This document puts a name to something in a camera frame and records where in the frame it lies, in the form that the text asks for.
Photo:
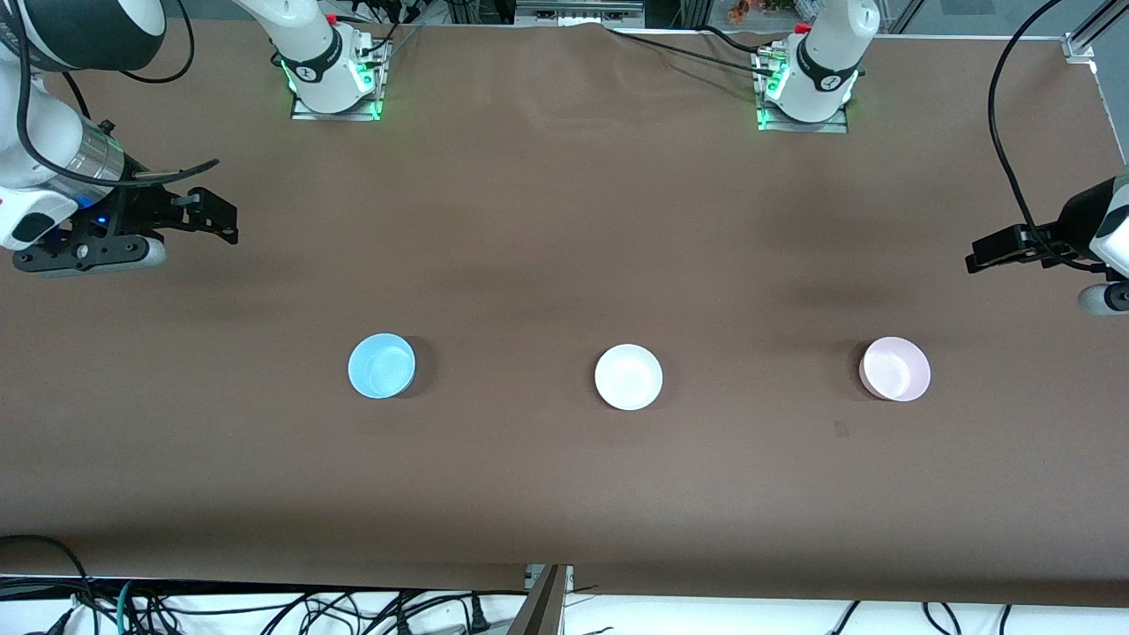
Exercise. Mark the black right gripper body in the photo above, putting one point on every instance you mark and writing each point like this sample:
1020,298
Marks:
141,205

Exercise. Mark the pink plastic bowl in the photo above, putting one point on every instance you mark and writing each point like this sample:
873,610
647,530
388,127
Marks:
896,370

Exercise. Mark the blue plastic bowl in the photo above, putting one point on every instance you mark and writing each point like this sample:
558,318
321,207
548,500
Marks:
381,366

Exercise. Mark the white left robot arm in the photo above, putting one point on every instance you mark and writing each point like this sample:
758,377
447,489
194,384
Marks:
829,53

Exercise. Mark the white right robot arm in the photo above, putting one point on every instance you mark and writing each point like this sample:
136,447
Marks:
309,35

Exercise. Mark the white plastic bowl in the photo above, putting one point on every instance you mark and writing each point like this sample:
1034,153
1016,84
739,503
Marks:
628,377

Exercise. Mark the brown table cloth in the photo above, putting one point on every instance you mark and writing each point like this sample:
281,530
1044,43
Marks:
564,494

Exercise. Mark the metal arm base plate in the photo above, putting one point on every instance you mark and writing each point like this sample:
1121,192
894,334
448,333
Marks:
304,111
833,125

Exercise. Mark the aluminium frame profile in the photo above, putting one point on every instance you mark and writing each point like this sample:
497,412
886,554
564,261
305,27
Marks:
1081,44

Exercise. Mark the grey metal frame bar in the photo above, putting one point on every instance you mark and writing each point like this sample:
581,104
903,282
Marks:
578,12

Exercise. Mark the grey metal post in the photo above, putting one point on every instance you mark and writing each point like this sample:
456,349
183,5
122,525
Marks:
540,604

